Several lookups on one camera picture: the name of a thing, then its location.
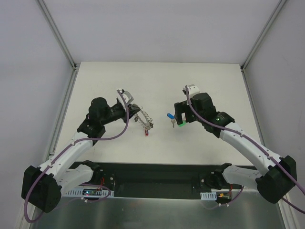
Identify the silver key with green tag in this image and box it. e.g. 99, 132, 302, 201
178, 121, 186, 127

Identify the metal key organiser ring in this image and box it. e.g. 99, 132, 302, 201
132, 104, 154, 137

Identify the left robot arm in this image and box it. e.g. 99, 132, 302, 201
21, 97, 141, 213

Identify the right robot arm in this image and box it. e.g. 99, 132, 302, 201
174, 93, 297, 204

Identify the silver key with blue tag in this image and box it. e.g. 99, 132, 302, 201
167, 113, 176, 128

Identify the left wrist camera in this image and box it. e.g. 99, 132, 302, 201
117, 88, 134, 105

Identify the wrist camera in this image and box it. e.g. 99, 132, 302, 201
117, 88, 134, 105
183, 84, 200, 98

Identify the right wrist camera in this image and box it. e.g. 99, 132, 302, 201
183, 84, 200, 98

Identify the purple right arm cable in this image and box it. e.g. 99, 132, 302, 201
183, 87, 305, 214

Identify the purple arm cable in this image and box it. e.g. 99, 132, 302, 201
23, 92, 131, 224
183, 87, 305, 214

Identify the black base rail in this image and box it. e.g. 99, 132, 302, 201
72, 162, 248, 198

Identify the left white cable duct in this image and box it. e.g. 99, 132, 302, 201
63, 188, 109, 198

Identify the white cable duct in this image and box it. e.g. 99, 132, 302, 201
63, 188, 109, 198
200, 191, 217, 201

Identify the right white cable duct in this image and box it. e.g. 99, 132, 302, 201
200, 191, 217, 201

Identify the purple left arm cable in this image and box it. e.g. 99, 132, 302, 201
23, 92, 131, 224

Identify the aluminium frame left post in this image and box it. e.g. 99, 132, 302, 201
37, 0, 79, 70

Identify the aluminium frame post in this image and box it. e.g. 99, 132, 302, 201
240, 0, 290, 71
37, 0, 79, 70

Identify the aluminium frame right post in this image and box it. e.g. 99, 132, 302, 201
240, 0, 290, 71

